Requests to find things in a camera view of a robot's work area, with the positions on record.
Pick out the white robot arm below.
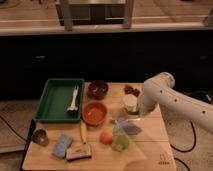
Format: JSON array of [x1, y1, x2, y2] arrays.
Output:
[[138, 72, 213, 134]]

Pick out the orange bowl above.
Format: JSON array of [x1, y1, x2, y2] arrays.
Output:
[[82, 102, 107, 126]]

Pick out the brown dried fruit pile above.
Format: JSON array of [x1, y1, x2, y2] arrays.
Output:
[[124, 85, 140, 97]]

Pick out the white lidded jar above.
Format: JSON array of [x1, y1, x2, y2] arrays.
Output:
[[122, 94, 137, 113]]

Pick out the white dish brush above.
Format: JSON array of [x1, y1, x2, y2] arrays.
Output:
[[67, 86, 78, 112]]

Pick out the grey folded cloth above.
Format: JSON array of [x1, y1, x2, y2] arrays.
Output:
[[113, 120, 141, 135]]

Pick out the yellow banana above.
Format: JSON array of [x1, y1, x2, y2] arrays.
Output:
[[80, 120, 87, 144]]

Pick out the green plastic tray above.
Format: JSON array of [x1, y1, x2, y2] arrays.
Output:
[[35, 78, 84, 123]]

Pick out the orange peach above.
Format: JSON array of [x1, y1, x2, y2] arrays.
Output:
[[100, 131, 113, 144]]

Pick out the blue sponge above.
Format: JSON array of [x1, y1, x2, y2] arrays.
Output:
[[52, 134, 73, 158]]

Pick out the brown wooden block brush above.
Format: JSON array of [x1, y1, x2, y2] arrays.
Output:
[[66, 144, 92, 161]]

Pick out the silver metal cup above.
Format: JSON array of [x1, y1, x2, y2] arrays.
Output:
[[32, 129, 49, 147]]

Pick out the dark blue floor object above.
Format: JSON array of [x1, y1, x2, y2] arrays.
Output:
[[196, 92, 212, 103]]

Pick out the wooden stool frame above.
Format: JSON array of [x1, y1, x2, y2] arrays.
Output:
[[55, 0, 134, 31]]

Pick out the black cable right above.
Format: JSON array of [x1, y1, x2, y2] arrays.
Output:
[[170, 120, 201, 171]]

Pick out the black cable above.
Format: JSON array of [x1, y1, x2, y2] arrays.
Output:
[[170, 120, 201, 171], [0, 114, 28, 143]]

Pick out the black cable left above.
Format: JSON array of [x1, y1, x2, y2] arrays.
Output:
[[0, 114, 28, 143]]

